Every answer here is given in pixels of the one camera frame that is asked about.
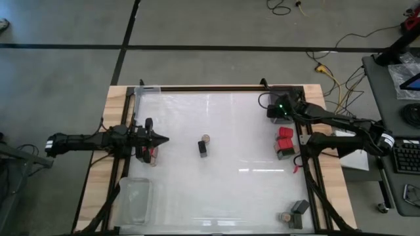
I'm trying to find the looped black floor cable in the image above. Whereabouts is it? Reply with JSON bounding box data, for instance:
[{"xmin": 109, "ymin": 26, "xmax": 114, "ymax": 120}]
[{"xmin": 265, "ymin": 0, "xmax": 292, "ymax": 16}]

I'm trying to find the white paper sheet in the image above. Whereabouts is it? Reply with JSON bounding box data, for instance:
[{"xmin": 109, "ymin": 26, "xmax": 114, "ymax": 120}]
[{"xmin": 330, "ymin": 128, "xmax": 371, "ymax": 172}]

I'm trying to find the long black floor cable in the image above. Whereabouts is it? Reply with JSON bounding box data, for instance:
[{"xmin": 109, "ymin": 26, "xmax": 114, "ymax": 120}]
[{"xmin": 304, "ymin": 24, "xmax": 403, "ymax": 63}]

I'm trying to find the wooden table board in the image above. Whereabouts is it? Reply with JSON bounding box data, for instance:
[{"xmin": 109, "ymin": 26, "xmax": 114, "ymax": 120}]
[{"xmin": 74, "ymin": 83, "xmax": 358, "ymax": 232}]

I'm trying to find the gray office desk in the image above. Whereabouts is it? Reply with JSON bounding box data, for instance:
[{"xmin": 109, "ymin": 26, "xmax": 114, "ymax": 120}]
[{"xmin": 362, "ymin": 47, "xmax": 420, "ymax": 217}]

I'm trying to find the large clear plastic bin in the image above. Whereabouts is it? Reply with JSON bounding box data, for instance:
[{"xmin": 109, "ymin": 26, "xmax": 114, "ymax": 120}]
[{"xmin": 117, "ymin": 176, "xmax": 154, "ymax": 226}]

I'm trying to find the black aluminium table frame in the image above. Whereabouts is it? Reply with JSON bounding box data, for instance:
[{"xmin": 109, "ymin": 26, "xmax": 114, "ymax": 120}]
[{"xmin": 70, "ymin": 77, "xmax": 362, "ymax": 236}]

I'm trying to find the red tool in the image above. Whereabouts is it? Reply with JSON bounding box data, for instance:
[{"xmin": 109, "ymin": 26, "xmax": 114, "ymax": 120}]
[{"xmin": 402, "ymin": 5, "xmax": 420, "ymax": 33}]

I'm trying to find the yellow extension cable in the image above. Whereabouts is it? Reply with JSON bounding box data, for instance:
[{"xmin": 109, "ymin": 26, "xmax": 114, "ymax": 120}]
[{"xmin": 314, "ymin": 63, "xmax": 345, "ymax": 114}]

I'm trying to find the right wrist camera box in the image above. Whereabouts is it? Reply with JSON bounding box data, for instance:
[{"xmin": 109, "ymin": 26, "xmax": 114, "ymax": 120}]
[{"xmin": 266, "ymin": 104, "xmax": 280, "ymax": 119}]

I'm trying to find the short yellow cable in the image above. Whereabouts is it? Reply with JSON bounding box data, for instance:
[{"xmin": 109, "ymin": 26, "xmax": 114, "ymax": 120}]
[{"xmin": 294, "ymin": 0, "xmax": 310, "ymax": 18}]

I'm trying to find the black computer keyboard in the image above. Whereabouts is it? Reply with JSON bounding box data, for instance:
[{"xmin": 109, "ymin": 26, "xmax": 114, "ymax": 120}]
[{"xmin": 392, "ymin": 138, "xmax": 420, "ymax": 175}]

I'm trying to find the black cable coil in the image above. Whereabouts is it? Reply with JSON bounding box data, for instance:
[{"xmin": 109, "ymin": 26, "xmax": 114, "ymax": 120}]
[{"xmin": 400, "ymin": 102, "xmax": 420, "ymax": 130}]

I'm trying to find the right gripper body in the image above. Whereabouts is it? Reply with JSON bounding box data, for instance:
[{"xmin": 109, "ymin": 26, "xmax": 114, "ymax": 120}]
[{"xmin": 278, "ymin": 92, "xmax": 298, "ymax": 121}]

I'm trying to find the clear plastic bag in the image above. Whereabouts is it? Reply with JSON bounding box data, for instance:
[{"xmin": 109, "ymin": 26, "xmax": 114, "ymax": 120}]
[{"xmin": 387, "ymin": 61, "xmax": 420, "ymax": 101}]

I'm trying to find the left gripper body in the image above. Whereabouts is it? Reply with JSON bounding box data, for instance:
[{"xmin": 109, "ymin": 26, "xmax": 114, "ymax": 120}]
[{"xmin": 129, "ymin": 117, "xmax": 155, "ymax": 165}]

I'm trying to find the black metal stand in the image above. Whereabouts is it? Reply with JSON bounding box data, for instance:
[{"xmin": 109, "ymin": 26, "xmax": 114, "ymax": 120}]
[{"xmin": 0, "ymin": 132, "xmax": 55, "ymax": 236}]

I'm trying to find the black desk leg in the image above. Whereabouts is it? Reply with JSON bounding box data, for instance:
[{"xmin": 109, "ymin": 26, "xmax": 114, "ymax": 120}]
[{"xmin": 376, "ymin": 156, "xmax": 394, "ymax": 210}]

